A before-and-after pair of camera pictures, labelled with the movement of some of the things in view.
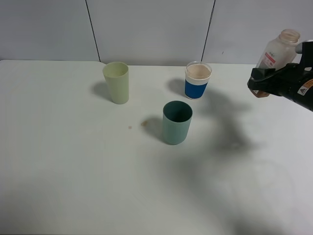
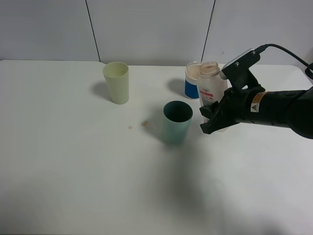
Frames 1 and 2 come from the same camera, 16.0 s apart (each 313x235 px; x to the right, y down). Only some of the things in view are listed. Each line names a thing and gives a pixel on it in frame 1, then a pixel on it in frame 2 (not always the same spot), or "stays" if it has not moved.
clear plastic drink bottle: (278, 53) to (211, 85)
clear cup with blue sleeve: (197, 75) stays
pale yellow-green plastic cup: (117, 75) stays
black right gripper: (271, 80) to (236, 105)
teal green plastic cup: (177, 116) stays
